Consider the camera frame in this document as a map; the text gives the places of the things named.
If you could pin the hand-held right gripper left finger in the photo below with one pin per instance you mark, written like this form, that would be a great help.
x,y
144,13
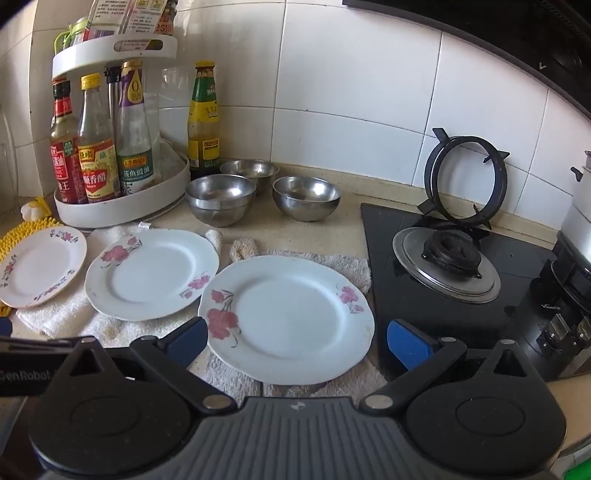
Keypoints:
x,y
191,340

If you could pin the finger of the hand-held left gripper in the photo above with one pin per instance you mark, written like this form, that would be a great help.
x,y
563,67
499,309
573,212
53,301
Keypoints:
x,y
3,326

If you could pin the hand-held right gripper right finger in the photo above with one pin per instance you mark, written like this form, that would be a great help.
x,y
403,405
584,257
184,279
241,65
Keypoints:
x,y
408,344

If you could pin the large white floral plate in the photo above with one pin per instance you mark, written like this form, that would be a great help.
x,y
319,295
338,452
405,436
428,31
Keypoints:
x,y
152,272
288,318

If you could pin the stainless steel bowl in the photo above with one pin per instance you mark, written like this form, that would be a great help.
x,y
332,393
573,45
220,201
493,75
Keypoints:
x,y
221,198
307,196
251,171

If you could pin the small white floral plate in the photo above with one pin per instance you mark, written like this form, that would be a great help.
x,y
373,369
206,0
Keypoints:
x,y
41,265

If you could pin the yellow knobbly mat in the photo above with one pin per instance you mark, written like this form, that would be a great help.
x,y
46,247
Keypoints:
x,y
27,230

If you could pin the loofah sponge piece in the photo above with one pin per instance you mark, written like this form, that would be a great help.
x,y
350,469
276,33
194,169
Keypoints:
x,y
242,249

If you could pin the black glass gas stove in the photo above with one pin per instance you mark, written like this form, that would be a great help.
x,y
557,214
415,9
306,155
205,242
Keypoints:
x,y
508,277

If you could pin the white and yellow scrubber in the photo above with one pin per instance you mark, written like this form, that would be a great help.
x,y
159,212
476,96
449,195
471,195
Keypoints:
x,y
33,210

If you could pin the stove knob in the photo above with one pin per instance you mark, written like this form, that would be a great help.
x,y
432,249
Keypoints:
x,y
582,328
556,328

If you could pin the red-capped soy sauce bottle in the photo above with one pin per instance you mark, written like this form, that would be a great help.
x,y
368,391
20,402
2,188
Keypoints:
x,y
62,152

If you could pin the black iron pot support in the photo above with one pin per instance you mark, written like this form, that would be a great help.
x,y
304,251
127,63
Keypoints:
x,y
501,177

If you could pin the yellow-capped vinegar bottle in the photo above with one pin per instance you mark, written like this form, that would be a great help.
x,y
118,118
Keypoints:
x,y
94,152

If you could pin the purple-labelled clear sauce bottle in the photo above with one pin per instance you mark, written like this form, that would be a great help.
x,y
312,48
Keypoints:
x,y
134,138

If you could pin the green and yellow sauce bottle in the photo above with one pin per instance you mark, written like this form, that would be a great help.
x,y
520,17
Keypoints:
x,y
203,124

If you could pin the stainless steel pot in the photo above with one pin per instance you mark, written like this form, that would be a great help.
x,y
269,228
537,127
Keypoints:
x,y
579,207

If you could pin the steel-topped oil dispenser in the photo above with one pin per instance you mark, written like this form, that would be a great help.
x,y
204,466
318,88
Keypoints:
x,y
112,92

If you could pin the white two-tier spice rack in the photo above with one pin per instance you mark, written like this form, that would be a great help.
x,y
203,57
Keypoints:
x,y
138,46

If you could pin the white-labelled seasoning bottle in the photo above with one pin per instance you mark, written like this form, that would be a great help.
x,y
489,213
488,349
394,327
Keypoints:
x,y
107,18

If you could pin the black range hood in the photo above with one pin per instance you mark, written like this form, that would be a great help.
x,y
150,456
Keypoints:
x,y
531,41

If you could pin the pink-labelled seasoning bottle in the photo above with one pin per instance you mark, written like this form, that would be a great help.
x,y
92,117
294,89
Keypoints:
x,y
145,16

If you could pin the dark seasoning bottle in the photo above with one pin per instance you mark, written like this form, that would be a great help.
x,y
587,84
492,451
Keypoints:
x,y
170,9

